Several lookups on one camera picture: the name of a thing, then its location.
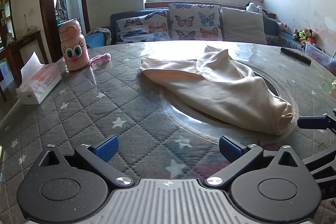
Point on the tall wooden display cabinet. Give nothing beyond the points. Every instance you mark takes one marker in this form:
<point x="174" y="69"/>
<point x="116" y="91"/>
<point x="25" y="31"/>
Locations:
<point x="5" y="16"/>

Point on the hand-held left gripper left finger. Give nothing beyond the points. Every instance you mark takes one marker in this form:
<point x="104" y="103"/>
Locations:
<point x="106" y="149"/>

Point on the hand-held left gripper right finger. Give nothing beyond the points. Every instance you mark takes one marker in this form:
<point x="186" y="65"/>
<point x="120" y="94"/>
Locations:
<point x="229" y="151"/>

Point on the low wooden sideboard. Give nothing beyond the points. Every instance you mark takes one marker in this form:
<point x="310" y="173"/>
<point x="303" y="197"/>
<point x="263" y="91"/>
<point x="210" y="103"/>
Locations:
<point x="26" y="43"/>

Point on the pink plush toy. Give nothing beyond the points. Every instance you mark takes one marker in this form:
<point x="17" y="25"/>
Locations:
<point x="282" y="26"/>

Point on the black remote control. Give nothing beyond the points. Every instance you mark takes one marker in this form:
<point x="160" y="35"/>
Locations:
<point x="295" y="55"/>

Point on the white tissue box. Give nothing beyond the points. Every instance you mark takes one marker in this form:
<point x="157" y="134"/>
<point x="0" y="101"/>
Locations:
<point x="39" y="82"/>

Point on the hanging clothes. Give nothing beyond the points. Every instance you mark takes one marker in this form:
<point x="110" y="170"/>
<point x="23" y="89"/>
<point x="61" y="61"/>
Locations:
<point x="60" y="3"/>

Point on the pile of colourful plush toys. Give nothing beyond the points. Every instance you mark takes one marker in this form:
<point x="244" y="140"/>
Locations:
<point x="305" y="35"/>

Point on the dark round table insert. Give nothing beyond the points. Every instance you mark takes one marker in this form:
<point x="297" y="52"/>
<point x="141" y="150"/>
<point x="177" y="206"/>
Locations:
<point x="271" y="85"/>

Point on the pink cartoon-face bottle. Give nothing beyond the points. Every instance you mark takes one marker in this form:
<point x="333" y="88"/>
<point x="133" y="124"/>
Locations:
<point x="72" y="56"/>

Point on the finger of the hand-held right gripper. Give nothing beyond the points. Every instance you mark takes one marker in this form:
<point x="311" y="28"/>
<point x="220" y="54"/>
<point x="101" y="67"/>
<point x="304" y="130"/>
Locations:
<point x="324" y="162"/>
<point x="312" y="123"/>

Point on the plain beige cushion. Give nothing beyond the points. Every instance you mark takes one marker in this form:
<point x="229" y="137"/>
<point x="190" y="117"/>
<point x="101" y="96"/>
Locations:
<point x="242" y="26"/>

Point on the dark wooden door frame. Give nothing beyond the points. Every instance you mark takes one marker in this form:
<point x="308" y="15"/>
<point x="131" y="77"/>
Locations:
<point x="43" y="3"/>

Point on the blue chair with cloth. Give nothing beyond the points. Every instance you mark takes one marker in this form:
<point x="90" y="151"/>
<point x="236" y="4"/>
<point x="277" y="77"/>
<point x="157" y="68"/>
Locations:
<point x="95" y="39"/>

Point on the panda plush toy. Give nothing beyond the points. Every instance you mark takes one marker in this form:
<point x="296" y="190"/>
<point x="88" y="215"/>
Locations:
<point x="253" y="7"/>

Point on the dark blue sofa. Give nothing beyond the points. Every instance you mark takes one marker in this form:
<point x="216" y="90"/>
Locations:
<point x="126" y="14"/>

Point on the butterfly print cushion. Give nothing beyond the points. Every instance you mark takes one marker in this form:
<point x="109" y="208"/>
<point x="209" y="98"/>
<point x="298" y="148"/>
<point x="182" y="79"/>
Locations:
<point x="141" y="28"/>
<point x="195" y="22"/>

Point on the cream shirt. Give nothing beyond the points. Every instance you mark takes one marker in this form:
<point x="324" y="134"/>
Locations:
<point x="223" y="87"/>

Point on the clear plastic storage box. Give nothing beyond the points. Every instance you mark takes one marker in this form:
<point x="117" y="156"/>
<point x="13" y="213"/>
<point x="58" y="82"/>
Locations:
<point x="319" y="56"/>

